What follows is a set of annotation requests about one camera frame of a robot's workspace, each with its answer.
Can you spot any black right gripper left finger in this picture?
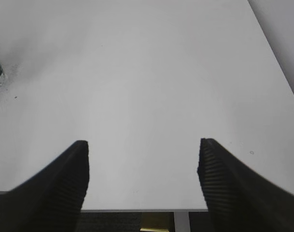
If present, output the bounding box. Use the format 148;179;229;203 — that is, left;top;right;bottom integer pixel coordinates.
0;140;90;232

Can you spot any white metal table leg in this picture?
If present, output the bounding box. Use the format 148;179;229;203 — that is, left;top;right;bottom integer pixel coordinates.
174;211;191;232

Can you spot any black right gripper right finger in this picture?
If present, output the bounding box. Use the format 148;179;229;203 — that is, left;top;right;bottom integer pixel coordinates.
197;138;294;232

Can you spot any yellow object under table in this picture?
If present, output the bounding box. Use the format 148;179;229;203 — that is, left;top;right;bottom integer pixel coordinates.
139;212;173;232

